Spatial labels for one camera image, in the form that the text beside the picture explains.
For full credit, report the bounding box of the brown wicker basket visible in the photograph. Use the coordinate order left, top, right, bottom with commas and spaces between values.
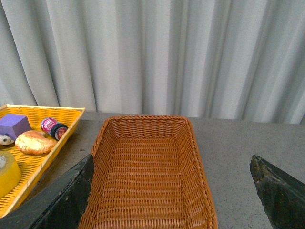
79, 115, 218, 229

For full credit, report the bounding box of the grey curtain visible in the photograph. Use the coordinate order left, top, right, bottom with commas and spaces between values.
0, 0, 305, 124

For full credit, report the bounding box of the yellow tape roll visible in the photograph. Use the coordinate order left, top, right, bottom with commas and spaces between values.
0, 151, 21, 198

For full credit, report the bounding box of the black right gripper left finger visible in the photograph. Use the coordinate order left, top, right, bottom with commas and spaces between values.
0, 155, 94, 229

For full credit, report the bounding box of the bread croissant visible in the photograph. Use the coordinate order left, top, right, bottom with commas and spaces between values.
15, 130, 57, 156

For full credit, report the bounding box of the purple foam block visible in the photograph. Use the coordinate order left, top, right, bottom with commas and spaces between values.
0, 114, 32, 141

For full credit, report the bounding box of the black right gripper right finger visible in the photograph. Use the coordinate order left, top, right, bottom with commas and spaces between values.
250, 155, 305, 229

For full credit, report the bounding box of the pink bottle black cap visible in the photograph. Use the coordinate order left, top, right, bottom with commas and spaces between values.
41, 117, 68, 140

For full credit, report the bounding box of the small plush toy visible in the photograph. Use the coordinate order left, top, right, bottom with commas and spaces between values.
0, 135, 14, 146

